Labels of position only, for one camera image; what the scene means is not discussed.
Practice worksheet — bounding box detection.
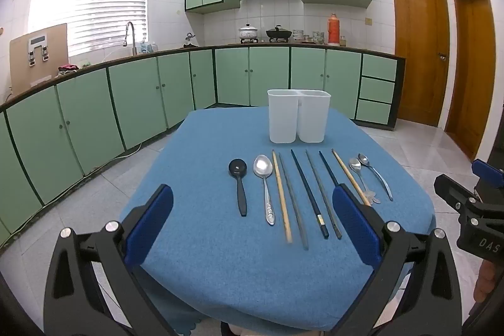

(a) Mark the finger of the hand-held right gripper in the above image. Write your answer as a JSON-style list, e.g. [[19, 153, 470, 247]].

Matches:
[[472, 158, 504, 186], [433, 174, 487, 221]]

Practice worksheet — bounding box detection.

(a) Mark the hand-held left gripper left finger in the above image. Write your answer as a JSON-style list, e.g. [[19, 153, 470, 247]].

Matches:
[[43, 184, 175, 336]]

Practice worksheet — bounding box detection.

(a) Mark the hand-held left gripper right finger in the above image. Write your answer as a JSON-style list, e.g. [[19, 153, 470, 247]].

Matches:
[[332, 183, 463, 336]]

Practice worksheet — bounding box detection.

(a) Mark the grey metal chopstick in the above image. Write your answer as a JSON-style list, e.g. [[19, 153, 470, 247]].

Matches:
[[306, 150, 343, 241], [279, 152, 310, 251]]

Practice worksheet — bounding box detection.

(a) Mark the light wooden chopstick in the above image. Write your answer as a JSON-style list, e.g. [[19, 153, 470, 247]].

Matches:
[[272, 150, 294, 244], [331, 149, 372, 207]]

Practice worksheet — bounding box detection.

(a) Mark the small spoon with flower handle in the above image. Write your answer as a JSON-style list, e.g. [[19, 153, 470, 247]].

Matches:
[[349, 157, 382, 205]]

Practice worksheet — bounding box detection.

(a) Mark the black chopstick with gold band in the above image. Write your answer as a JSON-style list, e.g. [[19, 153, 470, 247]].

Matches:
[[290, 149, 330, 240]]

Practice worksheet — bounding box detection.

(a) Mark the plain black chopstick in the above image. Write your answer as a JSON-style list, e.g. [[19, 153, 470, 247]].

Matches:
[[318, 151, 341, 188]]

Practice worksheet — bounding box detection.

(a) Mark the small plain silver spoon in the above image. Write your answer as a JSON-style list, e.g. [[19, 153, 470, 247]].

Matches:
[[358, 154, 394, 202]]

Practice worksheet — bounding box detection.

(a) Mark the black plastic spoon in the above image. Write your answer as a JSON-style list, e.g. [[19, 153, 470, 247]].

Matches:
[[228, 158, 249, 218]]

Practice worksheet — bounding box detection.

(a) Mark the large silver spoon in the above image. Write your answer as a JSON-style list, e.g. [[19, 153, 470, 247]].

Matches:
[[253, 154, 276, 226]]

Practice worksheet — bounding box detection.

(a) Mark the white two-compartment utensil holder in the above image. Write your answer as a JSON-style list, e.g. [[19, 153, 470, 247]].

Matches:
[[267, 89, 331, 145]]

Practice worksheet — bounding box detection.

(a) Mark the person's right hand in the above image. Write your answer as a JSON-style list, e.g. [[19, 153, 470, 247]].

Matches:
[[473, 261, 499, 304]]

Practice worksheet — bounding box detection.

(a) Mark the blue tablecloth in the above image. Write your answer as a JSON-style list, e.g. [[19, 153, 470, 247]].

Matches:
[[118, 105, 436, 333]]

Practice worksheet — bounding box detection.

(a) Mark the plain wooden door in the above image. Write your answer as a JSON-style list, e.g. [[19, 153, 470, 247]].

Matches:
[[445, 0, 497, 160]]

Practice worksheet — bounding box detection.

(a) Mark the green drawer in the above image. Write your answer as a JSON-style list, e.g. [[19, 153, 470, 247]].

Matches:
[[358, 76, 396, 105], [355, 100, 393, 125], [361, 53, 398, 82]]

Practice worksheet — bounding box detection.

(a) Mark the row of green base cabinets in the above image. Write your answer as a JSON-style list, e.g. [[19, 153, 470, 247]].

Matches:
[[0, 45, 406, 247]]

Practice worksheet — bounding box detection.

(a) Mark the orange thermos flask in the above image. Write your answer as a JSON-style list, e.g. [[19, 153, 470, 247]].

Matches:
[[328, 13, 341, 47]]

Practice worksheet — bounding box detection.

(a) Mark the silver kitchen faucet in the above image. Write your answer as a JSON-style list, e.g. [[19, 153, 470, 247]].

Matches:
[[124, 21, 139, 55]]

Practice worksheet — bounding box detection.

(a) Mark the brown cardboard box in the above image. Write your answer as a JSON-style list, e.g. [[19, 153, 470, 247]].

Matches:
[[9, 23, 68, 95]]

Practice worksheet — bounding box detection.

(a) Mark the black wok with lid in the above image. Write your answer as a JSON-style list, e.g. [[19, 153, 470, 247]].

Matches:
[[265, 25, 294, 43]]

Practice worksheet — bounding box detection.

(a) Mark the white cooking pot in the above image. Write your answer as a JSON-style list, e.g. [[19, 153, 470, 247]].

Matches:
[[238, 24, 260, 44]]

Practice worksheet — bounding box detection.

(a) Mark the white floor cable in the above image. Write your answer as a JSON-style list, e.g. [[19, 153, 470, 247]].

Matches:
[[117, 143, 142, 160]]

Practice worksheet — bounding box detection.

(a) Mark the wooden door with handle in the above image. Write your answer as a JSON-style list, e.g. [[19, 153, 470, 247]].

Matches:
[[390, 0, 450, 128]]

